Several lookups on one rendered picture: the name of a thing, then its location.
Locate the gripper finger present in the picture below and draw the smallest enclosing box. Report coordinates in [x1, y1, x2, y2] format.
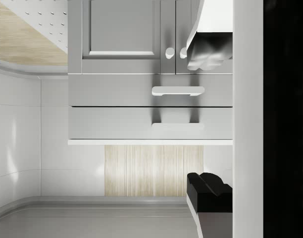
[186, 172, 233, 238]
[186, 0, 233, 71]

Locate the white cabinet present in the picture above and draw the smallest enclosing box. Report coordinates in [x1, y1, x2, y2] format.
[67, 0, 233, 146]

